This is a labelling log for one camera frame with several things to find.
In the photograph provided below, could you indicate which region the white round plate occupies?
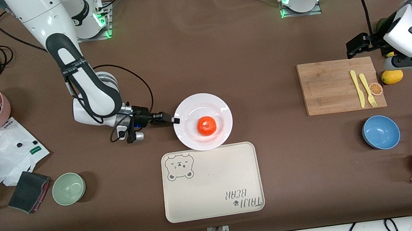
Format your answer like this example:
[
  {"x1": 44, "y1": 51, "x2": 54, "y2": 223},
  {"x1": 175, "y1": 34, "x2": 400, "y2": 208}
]
[{"x1": 170, "y1": 89, "x2": 237, "y2": 155}]

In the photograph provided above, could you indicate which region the orange mandarin fruit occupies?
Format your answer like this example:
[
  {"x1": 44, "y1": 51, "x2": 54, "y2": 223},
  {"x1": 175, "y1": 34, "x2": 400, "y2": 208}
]
[{"x1": 196, "y1": 115, "x2": 218, "y2": 137}]

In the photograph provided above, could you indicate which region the dark green lime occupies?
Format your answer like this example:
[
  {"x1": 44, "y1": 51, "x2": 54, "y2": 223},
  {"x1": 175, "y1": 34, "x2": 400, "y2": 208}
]
[{"x1": 374, "y1": 17, "x2": 389, "y2": 32}]

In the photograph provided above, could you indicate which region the yellow plastic fork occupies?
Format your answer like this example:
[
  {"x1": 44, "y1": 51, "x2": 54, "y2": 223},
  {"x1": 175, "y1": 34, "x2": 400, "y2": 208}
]
[{"x1": 358, "y1": 71, "x2": 378, "y2": 109}]

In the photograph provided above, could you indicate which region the yellow plastic knife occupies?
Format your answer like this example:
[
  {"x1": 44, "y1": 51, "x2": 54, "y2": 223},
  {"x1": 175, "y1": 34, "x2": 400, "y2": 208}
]
[{"x1": 349, "y1": 68, "x2": 366, "y2": 109}]

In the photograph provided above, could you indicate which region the orange slice tag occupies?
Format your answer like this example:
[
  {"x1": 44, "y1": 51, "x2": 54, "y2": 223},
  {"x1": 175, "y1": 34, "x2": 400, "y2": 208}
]
[{"x1": 368, "y1": 81, "x2": 384, "y2": 97}]

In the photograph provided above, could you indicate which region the bamboo cutting board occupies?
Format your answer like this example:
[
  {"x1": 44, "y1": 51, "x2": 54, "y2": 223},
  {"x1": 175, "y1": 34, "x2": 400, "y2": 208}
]
[{"x1": 296, "y1": 53, "x2": 388, "y2": 119}]

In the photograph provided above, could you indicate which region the cream bear print tray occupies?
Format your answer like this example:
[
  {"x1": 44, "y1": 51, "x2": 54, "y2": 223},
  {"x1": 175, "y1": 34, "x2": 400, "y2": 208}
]
[{"x1": 157, "y1": 140, "x2": 267, "y2": 224}]

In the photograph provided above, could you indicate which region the blue bowl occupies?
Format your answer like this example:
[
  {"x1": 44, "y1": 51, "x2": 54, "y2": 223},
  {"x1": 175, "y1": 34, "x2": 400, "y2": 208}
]
[{"x1": 360, "y1": 113, "x2": 403, "y2": 153}]

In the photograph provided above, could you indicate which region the pale green bowl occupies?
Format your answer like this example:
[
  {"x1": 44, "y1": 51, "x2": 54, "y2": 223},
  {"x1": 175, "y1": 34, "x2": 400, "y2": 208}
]
[{"x1": 49, "y1": 170, "x2": 89, "y2": 208}]

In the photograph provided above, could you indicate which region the grey folded cloth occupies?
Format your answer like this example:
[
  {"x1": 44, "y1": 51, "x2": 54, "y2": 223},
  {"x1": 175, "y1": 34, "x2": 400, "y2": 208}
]
[{"x1": 3, "y1": 167, "x2": 55, "y2": 217}]

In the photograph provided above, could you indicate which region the white plastic bag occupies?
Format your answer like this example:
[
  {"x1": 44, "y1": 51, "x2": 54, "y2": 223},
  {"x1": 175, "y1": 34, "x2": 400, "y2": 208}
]
[{"x1": 0, "y1": 113, "x2": 54, "y2": 188}]

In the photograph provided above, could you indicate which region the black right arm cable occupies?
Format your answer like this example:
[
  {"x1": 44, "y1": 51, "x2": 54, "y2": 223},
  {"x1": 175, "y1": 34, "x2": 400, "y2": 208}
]
[{"x1": 92, "y1": 58, "x2": 159, "y2": 144}]

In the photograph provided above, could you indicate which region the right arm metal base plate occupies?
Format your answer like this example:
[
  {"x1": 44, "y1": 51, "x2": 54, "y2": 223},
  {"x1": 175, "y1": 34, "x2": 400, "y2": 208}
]
[{"x1": 72, "y1": 2, "x2": 115, "y2": 43}]

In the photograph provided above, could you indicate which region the black floor cable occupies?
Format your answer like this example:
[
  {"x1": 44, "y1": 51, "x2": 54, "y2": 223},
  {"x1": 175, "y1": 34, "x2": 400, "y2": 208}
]
[{"x1": 383, "y1": 217, "x2": 399, "y2": 231}]

